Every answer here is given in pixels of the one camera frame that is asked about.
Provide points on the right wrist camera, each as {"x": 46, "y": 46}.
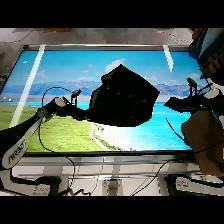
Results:
{"x": 192, "y": 83}

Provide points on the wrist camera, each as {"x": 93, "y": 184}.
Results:
{"x": 76, "y": 94}
{"x": 192, "y": 83}

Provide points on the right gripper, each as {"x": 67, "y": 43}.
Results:
{"x": 185, "y": 104}

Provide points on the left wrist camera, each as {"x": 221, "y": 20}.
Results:
{"x": 76, "y": 94}

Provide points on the black garment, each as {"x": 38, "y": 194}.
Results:
{"x": 125, "y": 96}

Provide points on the silver frame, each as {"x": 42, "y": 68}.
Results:
{"x": 113, "y": 160}

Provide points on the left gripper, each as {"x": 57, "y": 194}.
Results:
{"x": 73, "y": 112}

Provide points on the brown garment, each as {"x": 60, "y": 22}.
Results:
{"x": 205, "y": 140}

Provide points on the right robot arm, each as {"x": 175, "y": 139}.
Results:
{"x": 215, "y": 95}

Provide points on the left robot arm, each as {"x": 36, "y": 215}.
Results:
{"x": 20, "y": 138}

